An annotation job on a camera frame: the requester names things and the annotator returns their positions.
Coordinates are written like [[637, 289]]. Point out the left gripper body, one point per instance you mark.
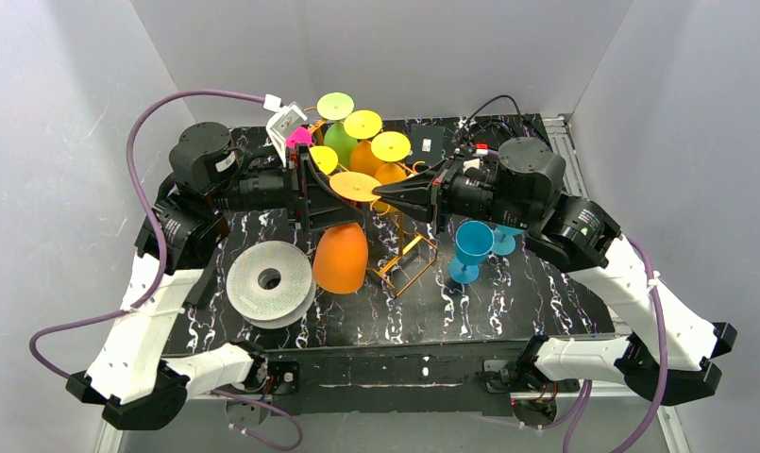
[[297, 190]]

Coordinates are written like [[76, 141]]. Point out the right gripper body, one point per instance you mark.
[[441, 194]]

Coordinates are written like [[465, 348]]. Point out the blue wine glass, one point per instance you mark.
[[473, 243]]

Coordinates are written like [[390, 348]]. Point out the yellow-orange wine glass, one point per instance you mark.
[[325, 158], [391, 148], [363, 125]]

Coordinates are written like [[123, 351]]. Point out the teal wine glass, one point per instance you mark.
[[505, 240]]

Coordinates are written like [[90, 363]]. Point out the orange wine glass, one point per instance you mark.
[[341, 258]]

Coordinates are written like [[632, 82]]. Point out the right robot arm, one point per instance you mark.
[[669, 355]]

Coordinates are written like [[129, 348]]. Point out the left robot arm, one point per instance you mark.
[[212, 175]]

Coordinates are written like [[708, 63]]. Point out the magenta wine glass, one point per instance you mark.
[[301, 135]]

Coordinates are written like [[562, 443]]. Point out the yellow-orange wine glass back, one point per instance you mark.
[[363, 125]]

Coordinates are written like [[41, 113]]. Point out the green wine glass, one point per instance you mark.
[[335, 107]]

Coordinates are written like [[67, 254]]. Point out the black power adapter box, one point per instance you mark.
[[427, 143]]

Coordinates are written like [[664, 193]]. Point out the white perforated filament spool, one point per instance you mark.
[[270, 284]]

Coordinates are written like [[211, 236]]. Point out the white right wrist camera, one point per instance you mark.
[[472, 155]]

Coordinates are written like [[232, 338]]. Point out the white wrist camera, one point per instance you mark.
[[286, 119], [472, 155]]

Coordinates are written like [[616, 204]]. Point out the gold wire glass rack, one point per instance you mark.
[[407, 239]]

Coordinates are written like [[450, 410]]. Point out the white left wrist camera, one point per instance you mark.
[[286, 119]]

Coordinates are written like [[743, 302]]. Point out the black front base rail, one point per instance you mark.
[[434, 377]]

